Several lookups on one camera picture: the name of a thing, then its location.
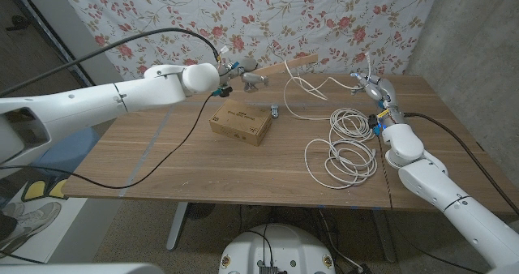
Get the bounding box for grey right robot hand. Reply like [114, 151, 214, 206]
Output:
[350, 71, 407, 126]

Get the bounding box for yellow and black shoe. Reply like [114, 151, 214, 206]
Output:
[22, 178, 68, 200]

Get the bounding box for white table leg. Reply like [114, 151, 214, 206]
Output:
[371, 208, 398, 263]
[165, 202, 190, 251]

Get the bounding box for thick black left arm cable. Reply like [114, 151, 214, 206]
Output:
[0, 27, 221, 99]

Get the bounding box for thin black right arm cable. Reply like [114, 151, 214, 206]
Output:
[375, 134, 483, 274]

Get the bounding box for grey sneaker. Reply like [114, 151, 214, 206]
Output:
[0, 200, 62, 255]

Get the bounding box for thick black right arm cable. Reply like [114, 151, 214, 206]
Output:
[403, 111, 519, 216]

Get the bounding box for black door handle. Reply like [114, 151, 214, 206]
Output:
[6, 15, 32, 32]

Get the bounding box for white robot chest edge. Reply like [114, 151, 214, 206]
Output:
[0, 263, 164, 274]

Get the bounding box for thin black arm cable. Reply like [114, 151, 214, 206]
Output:
[375, 134, 483, 274]
[0, 93, 214, 190]

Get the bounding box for white Ethernet cable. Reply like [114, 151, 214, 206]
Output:
[282, 51, 379, 191]

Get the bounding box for black round fan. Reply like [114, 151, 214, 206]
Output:
[185, 203, 216, 221]

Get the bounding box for wooden stick with metal bracket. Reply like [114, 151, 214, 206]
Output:
[253, 54, 320, 77]

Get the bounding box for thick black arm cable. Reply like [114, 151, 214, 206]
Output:
[0, 27, 221, 99]
[403, 111, 519, 216]

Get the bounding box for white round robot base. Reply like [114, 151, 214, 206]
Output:
[218, 224, 337, 274]

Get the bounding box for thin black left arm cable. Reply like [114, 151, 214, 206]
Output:
[0, 93, 214, 190]

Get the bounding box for floral backdrop cloth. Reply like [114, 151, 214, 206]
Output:
[54, 0, 441, 92]

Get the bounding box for brown cardboard box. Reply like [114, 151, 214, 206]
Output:
[208, 99, 273, 148]

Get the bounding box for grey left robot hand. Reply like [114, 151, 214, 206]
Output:
[217, 57, 269, 93]

